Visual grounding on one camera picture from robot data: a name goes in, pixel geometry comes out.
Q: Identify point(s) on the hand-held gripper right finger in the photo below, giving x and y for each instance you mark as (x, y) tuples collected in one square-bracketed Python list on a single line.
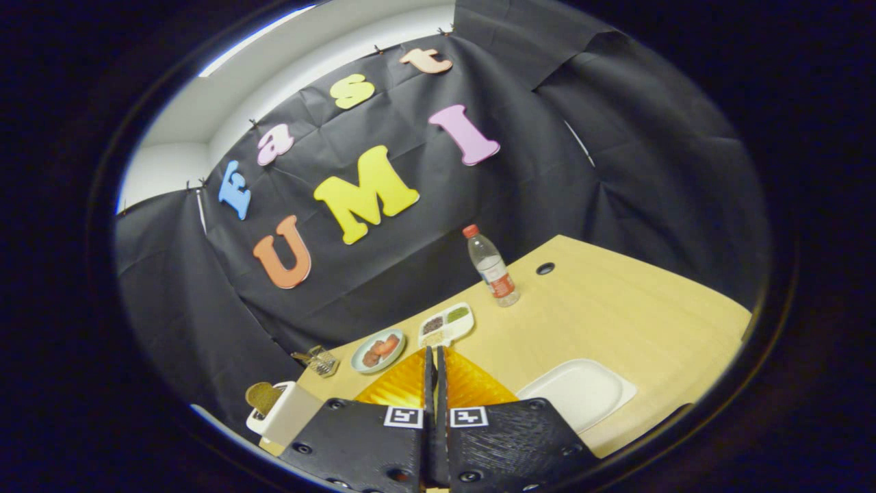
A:
[(513, 445)]

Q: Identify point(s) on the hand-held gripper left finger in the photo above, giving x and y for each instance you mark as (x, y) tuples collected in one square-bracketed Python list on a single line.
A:
[(363, 445)]

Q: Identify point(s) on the white toaster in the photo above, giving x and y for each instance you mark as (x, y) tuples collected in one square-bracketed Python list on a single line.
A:
[(291, 414)]

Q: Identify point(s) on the light green plate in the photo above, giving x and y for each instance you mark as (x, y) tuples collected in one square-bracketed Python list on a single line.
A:
[(361, 366)]

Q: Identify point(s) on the white rectangular plate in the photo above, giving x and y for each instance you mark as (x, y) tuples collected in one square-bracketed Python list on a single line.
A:
[(578, 394)]

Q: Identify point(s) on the brown meat patty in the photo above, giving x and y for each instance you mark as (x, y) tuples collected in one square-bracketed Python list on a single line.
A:
[(371, 359), (393, 341)]

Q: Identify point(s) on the red tomato slice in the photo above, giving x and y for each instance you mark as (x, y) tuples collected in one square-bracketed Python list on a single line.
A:
[(383, 348)]

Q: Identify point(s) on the brown bread slice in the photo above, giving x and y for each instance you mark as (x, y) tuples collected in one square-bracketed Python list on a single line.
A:
[(263, 397)]

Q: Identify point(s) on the white divided seasoning tray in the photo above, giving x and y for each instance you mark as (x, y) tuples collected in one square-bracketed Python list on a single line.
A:
[(445, 327)]

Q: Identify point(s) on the clear bottle with red cap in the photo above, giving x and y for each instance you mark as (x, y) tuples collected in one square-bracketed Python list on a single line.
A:
[(493, 270)]

